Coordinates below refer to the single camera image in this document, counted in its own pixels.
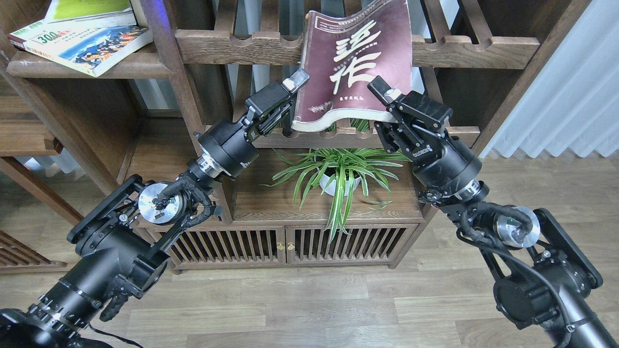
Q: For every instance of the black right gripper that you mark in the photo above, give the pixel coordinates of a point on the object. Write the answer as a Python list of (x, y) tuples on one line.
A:
[(415, 126)]

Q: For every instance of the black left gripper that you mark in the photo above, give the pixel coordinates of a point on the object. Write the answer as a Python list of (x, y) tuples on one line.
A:
[(227, 147)]

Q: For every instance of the maroon book white characters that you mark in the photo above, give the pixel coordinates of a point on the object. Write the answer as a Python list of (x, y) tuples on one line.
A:
[(343, 55)]

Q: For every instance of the book with mountain cover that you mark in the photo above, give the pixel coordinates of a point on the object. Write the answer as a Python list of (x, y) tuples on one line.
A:
[(90, 51)]

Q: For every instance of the yellow green book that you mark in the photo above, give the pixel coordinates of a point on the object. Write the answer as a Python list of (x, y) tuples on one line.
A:
[(85, 14)]

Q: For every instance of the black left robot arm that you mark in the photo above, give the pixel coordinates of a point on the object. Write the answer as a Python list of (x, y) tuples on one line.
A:
[(123, 242)]

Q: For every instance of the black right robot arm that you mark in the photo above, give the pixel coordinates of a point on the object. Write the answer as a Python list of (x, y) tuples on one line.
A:
[(541, 276)]

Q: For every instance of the white plant pot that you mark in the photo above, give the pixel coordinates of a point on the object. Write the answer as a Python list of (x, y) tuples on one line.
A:
[(329, 183)]

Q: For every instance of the green spider plant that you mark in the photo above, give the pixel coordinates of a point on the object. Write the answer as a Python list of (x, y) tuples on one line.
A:
[(368, 163)]

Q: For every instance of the white curtain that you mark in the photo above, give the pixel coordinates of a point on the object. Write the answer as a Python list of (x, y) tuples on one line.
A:
[(572, 106)]

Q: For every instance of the dark wooden bookshelf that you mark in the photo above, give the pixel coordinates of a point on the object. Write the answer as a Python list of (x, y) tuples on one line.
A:
[(137, 118)]

